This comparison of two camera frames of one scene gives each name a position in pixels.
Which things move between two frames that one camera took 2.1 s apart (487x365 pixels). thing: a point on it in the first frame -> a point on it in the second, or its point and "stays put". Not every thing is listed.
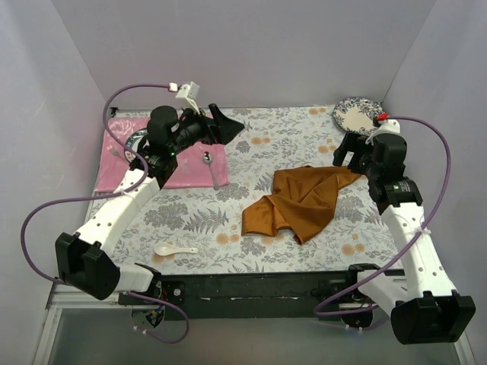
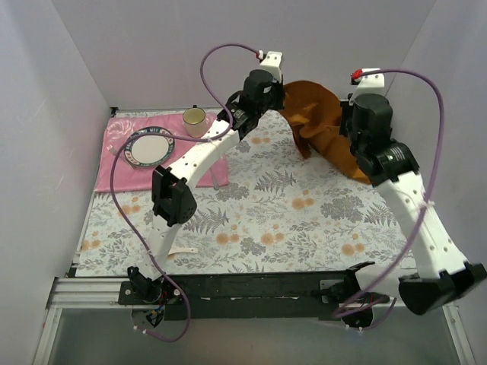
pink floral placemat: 201,166 stays put
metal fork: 115,151 stays put
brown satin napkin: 302,202 -> 313,112
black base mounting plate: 190,296 stays put
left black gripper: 212,127 -> 277,95
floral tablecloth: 198,230 stays put
